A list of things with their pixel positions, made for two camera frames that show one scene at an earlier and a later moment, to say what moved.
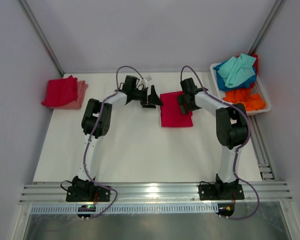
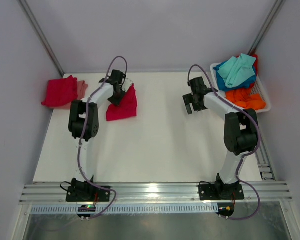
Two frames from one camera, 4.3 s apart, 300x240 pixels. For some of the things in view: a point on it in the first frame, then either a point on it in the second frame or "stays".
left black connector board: (86, 208) stays
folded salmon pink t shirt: (76, 104) stays
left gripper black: (153, 99) -> (116, 102)
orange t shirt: (242, 96) stays
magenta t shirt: (171, 115) -> (127, 108)
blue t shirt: (220, 80) stays
